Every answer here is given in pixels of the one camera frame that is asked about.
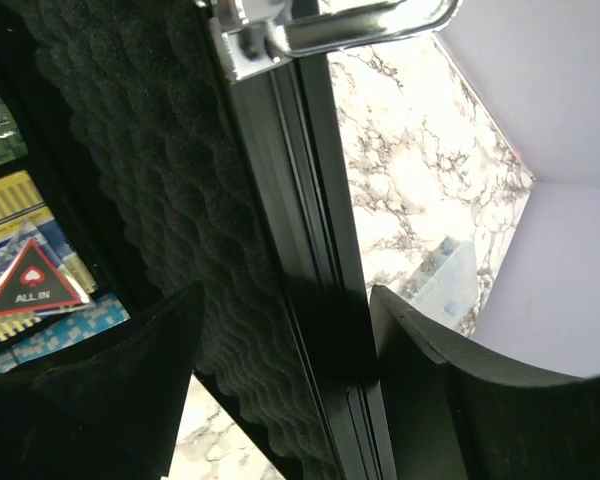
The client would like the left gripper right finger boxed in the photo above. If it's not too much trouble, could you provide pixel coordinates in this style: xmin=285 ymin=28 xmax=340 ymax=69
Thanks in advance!
xmin=370 ymin=286 xmax=600 ymax=479

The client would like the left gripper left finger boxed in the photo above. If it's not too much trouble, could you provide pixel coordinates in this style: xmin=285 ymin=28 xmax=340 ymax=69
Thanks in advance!
xmin=0 ymin=282 xmax=205 ymax=479

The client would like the red triangular dealer button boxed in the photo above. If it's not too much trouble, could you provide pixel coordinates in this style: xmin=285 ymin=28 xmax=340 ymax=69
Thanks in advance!
xmin=0 ymin=219 xmax=92 ymax=322

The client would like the clear plastic box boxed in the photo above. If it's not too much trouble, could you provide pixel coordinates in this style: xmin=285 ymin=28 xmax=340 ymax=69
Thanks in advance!
xmin=401 ymin=237 xmax=478 ymax=329

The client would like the blue poker chip row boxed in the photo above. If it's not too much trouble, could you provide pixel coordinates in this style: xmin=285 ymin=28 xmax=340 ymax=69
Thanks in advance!
xmin=0 ymin=294 xmax=130 ymax=373

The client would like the black poker set case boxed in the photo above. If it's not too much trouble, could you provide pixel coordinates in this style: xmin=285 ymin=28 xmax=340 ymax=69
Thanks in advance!
xmin=0 ymin=1 xmax=458 ymax=479

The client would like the blue yellow card deck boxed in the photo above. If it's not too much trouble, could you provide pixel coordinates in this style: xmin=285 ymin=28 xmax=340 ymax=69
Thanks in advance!
xmin=0 ymin=171 xmax=97 ymax=343

